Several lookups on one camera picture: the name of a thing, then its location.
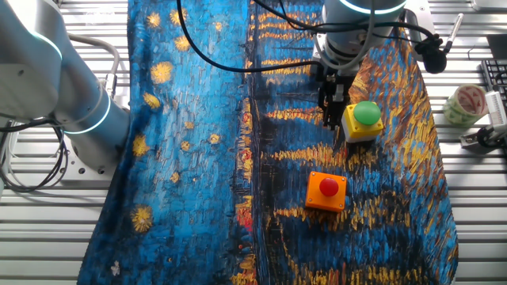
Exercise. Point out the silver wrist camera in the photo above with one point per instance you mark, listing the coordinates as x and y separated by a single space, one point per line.
414 23

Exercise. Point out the small black hex key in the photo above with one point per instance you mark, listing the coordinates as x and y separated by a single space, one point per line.
470 50

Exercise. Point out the grey flat device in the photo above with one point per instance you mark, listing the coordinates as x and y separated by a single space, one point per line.
489 4

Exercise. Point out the yellow box green mushroom button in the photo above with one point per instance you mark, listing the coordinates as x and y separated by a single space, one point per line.
364 118

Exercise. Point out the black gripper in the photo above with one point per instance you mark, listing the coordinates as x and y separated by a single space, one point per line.
336 89

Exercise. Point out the black keyboard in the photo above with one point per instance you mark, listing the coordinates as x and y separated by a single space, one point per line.
495 75

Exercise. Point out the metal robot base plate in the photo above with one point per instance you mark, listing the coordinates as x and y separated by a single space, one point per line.
85 172

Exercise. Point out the clear packing tape roll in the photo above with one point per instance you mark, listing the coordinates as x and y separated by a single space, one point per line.
467 105

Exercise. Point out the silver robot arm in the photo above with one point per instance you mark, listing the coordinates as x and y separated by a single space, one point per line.
79 99

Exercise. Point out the starry night painting tablecloth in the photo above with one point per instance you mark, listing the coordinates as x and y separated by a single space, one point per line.
190 158

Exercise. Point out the black box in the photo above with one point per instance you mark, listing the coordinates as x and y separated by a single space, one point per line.
497 46

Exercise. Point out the white clamp tool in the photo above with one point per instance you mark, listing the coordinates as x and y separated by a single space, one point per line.
475 140

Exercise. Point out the orange box red button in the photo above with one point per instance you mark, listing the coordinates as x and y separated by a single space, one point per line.
326 194

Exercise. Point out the black silver marker pen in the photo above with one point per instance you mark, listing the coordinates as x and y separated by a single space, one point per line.
453 33

